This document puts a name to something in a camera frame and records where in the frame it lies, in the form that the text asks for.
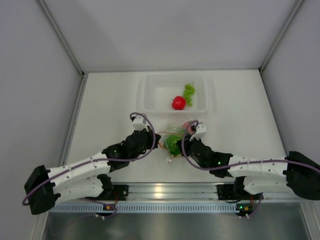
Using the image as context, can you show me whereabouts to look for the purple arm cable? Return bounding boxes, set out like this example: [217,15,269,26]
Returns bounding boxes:
[181,120,320,173]
[22,112,162,206]

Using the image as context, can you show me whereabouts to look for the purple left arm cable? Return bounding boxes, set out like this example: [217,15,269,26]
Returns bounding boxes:
[22,112,162,206]

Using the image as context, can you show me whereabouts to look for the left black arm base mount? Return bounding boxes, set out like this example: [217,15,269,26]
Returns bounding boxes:
[106,184,129,201]

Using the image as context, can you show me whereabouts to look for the pink fake peach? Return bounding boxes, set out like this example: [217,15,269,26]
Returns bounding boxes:
[182,121,191,131]

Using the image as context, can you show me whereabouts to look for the white slotted cable duct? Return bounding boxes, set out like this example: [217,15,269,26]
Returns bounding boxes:
[50,202,251,214]

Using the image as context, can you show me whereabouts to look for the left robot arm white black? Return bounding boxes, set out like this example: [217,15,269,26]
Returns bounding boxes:
[22,126,161,215]

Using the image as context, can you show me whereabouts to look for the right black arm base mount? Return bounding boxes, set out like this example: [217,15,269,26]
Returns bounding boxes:
[216,184,249,202]

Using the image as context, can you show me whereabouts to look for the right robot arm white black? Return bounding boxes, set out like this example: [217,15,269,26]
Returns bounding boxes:
[177,134,320,201]

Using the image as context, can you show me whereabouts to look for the green fake lettuce leaf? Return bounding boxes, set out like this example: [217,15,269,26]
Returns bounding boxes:
[163,134,183,157]

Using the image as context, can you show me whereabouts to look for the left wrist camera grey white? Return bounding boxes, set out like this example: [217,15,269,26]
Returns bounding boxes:
[130,114,147,131]

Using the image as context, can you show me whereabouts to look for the green fake grapes bunch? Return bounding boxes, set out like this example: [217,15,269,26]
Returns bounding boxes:
[182,83,196,107]

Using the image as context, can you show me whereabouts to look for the red fake apple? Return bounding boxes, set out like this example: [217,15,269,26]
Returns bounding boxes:
[171,96,187,111]

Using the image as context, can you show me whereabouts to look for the white perforated plastic basket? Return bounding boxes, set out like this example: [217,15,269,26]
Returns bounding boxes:
[137,72,209,116]

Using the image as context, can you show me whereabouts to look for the aluminium mounting rail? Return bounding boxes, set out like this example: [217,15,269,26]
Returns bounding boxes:
[69,181,305,201]

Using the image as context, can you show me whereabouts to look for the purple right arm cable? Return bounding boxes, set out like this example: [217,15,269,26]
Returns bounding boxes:
[181,120,320,173]

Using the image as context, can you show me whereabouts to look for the clear zip bag orange seal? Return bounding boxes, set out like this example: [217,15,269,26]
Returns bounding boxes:
[157,119,198,164]

